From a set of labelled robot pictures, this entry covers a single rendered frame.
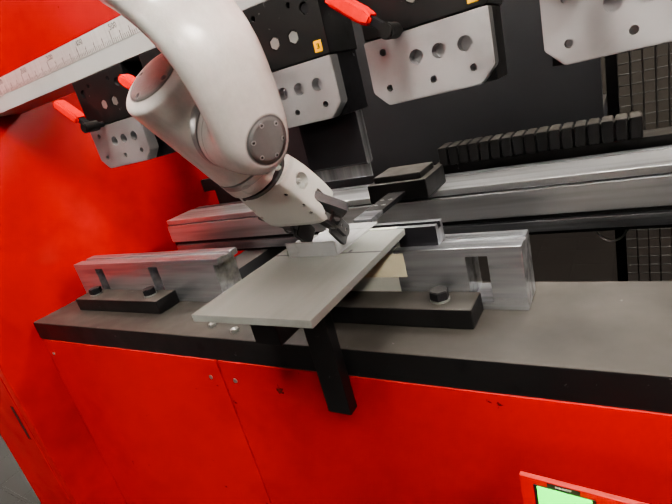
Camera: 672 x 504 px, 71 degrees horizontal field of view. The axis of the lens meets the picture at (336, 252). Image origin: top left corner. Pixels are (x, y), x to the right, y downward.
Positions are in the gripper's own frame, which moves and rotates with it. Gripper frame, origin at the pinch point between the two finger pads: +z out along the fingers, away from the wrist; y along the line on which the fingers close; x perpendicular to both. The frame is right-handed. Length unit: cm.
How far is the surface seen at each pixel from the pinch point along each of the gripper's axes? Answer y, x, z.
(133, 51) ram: 29.6, -23.5, -22.4
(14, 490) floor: 184, 70, 75
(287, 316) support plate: -6.9, 16.8, -11.2
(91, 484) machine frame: 84, 49, 38
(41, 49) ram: 54, -28, -27
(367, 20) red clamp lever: -14.0, -15.7, -19.2
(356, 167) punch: -3.9, -10.2, -0.7
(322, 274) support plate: -5.2, 8.9, -4.5
